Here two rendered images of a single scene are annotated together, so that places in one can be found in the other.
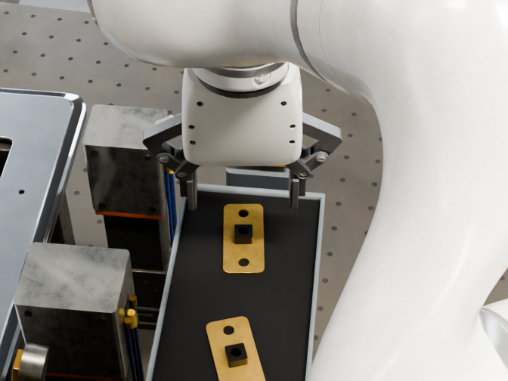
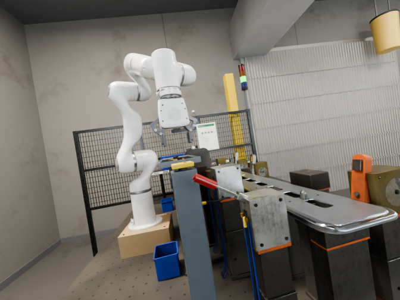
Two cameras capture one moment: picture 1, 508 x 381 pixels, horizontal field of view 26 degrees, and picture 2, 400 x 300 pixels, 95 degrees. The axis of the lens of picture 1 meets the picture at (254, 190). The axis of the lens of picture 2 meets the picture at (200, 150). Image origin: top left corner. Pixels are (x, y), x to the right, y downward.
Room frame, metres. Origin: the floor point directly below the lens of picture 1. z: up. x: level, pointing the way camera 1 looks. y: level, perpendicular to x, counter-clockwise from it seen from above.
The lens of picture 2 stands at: (1.31, -0.10, 1.20)
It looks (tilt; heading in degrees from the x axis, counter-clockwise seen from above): 1 degrees down; 164
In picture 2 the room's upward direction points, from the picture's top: 9 degrees counter-clockwise
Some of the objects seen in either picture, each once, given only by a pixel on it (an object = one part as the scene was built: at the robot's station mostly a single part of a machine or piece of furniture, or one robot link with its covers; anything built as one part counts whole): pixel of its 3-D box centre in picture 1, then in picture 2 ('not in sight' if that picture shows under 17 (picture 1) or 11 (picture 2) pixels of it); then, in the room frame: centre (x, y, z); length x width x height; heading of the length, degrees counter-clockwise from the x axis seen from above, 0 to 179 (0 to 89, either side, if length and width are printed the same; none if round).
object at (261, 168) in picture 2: not in sight; (264, 189); (0.31, 0.57, 0.87); 0.12 x 0.07 x 0.35; 84
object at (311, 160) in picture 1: (308, 173); (159, 137); (0.66, -0.05, 1.25); 0.03 x 0.03 x 0.07; 0
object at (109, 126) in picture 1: (148, 228); (265, 268); (0.91, 0.14, 0.88); 0.12 x 0.07 x 0.36; 84
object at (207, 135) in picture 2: not in sight; (207, 136); (-0.66, 0.58, 1.30); 0.23 x 0.02 x 0.31; 84
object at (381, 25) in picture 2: not in sight; (386, 33); (-0.83, 4.21, 2.66); 0.37 x 0.37 x 0.60
